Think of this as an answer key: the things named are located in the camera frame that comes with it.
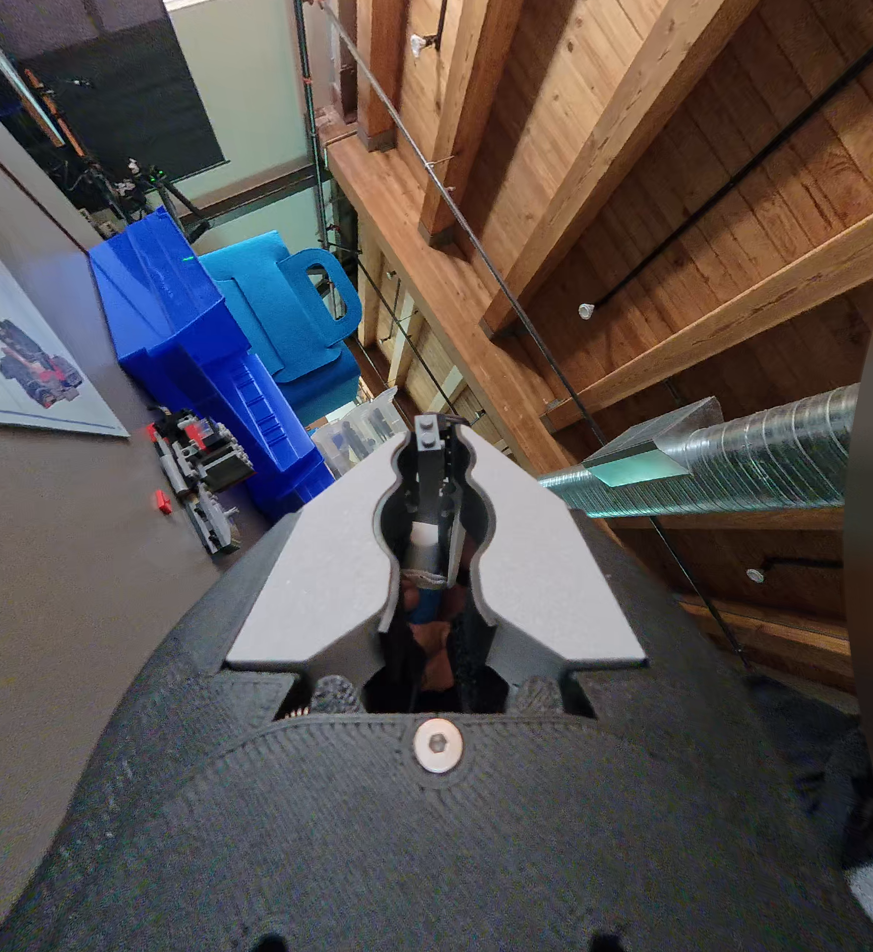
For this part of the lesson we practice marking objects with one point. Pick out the person's black jacket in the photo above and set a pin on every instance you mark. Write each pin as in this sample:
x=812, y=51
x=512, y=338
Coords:
x=816, y=744

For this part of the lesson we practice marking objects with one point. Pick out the person's right hand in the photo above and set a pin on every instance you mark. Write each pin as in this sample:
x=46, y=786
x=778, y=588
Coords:
x=433, y=654

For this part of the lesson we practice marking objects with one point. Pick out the toy instruction booklet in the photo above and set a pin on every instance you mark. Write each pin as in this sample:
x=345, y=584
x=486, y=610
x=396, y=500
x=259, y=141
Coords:
x=5, y=312

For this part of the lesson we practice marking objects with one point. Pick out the thin metal ceiling pipe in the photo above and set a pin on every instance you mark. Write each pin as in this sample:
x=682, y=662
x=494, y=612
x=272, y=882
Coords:
x=481, y=253

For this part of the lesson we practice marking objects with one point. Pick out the small red toy brick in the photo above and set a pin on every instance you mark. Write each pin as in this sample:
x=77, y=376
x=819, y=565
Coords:
x=162, y=502

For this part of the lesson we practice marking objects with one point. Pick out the grey toy brick assembly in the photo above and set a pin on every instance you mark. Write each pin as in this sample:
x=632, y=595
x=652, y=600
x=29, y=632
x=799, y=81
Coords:
x=433, y=461

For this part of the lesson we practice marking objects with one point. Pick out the blue plastic bin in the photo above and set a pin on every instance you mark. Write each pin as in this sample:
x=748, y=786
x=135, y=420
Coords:
x=161, y=297

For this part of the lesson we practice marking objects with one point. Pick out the dark hanging panel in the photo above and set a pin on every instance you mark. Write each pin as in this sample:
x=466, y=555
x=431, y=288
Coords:
x=131, y=97

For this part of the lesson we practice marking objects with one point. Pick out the toy brick truck model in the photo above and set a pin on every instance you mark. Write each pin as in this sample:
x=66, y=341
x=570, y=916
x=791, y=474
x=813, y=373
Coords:
x=206, y=461

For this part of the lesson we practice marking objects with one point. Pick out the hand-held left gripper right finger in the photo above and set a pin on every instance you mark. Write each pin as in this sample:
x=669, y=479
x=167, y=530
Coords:
x=555, y=587

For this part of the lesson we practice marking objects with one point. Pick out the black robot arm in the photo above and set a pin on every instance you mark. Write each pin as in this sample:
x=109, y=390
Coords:
x=131, y=186

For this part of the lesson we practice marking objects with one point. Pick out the light blue felt bag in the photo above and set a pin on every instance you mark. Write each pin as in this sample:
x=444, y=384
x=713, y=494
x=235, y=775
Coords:
x=273, y=297

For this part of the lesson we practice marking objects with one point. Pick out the silver air duct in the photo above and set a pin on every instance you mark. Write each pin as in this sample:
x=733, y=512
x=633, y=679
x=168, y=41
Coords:
x=741, y=461

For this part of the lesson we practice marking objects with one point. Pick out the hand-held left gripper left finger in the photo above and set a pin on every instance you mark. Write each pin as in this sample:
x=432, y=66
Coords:
x=310, y=587

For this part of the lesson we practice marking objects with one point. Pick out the brown desk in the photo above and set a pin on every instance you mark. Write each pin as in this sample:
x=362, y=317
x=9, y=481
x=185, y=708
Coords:
x=49, y=558

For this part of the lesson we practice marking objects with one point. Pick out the clear plastic container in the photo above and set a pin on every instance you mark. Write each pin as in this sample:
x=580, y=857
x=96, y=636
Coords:
x=355, y=439

